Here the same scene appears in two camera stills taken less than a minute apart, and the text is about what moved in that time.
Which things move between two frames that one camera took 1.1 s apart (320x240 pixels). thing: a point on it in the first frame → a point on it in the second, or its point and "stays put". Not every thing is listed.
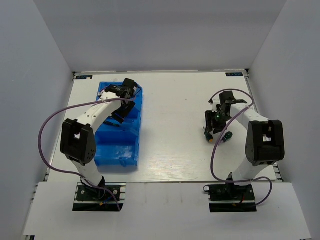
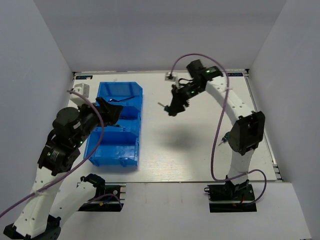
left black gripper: [124, 113] → [111, 113]
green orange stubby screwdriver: [209, 137] → [166, 107]
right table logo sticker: [234, 74] stays put
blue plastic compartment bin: [117, 144] stays put
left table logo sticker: [83, 77] stays put
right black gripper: [208, 116] → [177, 101]
